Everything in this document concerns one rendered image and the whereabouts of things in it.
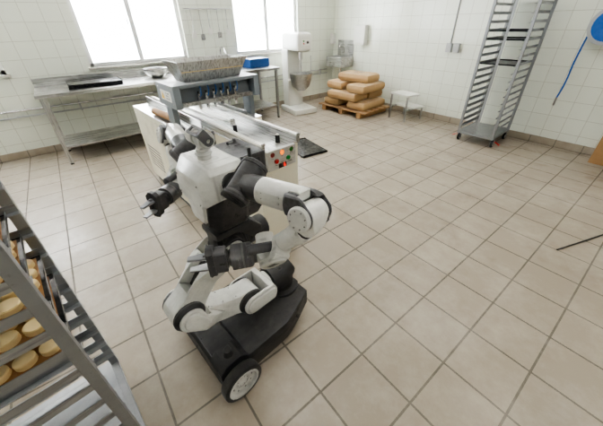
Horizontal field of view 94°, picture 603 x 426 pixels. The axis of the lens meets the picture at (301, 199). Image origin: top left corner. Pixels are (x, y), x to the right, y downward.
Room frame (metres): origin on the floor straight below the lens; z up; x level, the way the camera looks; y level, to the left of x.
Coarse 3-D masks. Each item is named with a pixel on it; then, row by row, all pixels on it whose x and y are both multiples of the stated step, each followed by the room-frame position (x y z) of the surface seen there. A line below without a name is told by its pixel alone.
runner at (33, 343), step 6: (66, 324) 0.48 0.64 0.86; (36, 336) 0.42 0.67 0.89; (42, 336) 0.43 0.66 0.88; (48, 336) 0.44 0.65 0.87; (24, 342) 0.41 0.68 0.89; (30, 342) 0.41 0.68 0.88; (36, 342) 0.42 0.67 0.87; (42, 342) 0.43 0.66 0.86; (18, 348) 0.40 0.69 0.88; (24, 348) 0.40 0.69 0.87; (30, 348) 0.41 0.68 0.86; (6, 354) 0.38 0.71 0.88; (12, 354) 0.39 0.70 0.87; (18, 354) 0.39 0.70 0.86; (0, 360) 0.37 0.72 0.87; (6, 360) 0.38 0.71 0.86; (12, 360) 0.38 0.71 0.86; (0, 366) 0.37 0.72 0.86
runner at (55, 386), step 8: (72, 376) 0.43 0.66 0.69; (56, 384) 0.40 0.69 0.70; (64, 384) 0.41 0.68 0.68; (40, 392) 0.38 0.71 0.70; (48, 392) 0.39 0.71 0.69; (32, 400) 0.37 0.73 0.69; (40, 400) 0.37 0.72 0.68; (16, 408) 0.34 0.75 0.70; (24, 408) 0.35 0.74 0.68; (0, 416) 0.33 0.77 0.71; (8, 416) 0.33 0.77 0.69; (0, 424) 0.32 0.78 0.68
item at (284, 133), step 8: (224, 112) 2.57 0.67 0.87; (232, 112) 2.46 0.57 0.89; (240, 120) 2.37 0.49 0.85; (248, 120) 2.29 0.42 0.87; (256, 120) 2.20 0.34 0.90; (264, 128) 2.13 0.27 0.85; (272, 128) 2.05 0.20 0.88; (280, 128) 1.98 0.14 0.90; (288, 136) 1.91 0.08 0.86; (296, 136) 1.85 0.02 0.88
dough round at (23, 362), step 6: (24, 354) 0.43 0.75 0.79; (30, 354) 0.43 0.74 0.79; (36, 354) 0.44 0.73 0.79; (18, 360) 0.42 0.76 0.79; (24, 360) 0.42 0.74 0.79; (30, 360) 0.42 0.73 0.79; (36, 360) 0.43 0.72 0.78; (12, 366) 0.40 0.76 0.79; (18, 366) 0.40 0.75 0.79; (24, 366) 0.40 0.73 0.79; (30, 366) 0.41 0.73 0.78
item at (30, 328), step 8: (32, 264) 0.69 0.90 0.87; (32, 272) 0.65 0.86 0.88; (40, 280) 0.63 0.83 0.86; (40, 288) 0.60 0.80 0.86; (32, 320) 0.47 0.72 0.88; (16, 328) 0.47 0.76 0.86; (24, 328) 0.45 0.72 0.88; (32, 328) 0.45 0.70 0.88; (40, 328) 0.45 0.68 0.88; (0, 336) 0.43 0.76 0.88; (8, 336) 0.43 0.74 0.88; (16, 336) 0.43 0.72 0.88; (24, 336) 0.44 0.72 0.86; (32, 336) 0.44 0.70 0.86; (0, 344) 0.41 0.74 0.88; (8, 344) 0.41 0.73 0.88; (16, 344) 0.42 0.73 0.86; (0, 352) 0.40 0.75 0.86
